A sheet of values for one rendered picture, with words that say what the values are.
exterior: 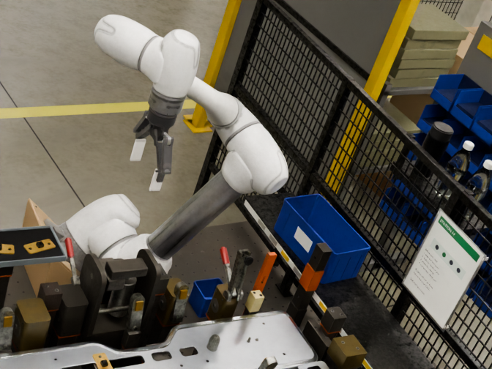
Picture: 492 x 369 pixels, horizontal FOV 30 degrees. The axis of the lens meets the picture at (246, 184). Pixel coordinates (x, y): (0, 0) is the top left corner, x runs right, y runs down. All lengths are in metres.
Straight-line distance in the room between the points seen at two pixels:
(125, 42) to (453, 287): 1.24
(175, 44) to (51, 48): 3.97
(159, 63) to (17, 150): 2.89
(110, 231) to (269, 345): 0.67
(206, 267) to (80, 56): 2.98
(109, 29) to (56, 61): 3.71
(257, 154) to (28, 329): 0.83
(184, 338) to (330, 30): 2.43
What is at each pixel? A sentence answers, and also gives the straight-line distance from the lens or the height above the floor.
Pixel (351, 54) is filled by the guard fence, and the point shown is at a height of 1.08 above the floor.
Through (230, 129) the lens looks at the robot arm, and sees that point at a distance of 2.77.
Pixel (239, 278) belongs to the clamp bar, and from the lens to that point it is 2.79.
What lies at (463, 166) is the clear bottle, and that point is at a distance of 2.91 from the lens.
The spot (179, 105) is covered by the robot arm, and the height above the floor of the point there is 1.70.
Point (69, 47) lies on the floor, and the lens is 6.27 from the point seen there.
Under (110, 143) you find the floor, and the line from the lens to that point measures 5.34.
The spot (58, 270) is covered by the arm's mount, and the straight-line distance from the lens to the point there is 3.03.
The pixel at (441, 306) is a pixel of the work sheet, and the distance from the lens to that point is 2.90.
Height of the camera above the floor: 2.80
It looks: 32 degrees down
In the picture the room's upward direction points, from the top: 20 degrees clockwise
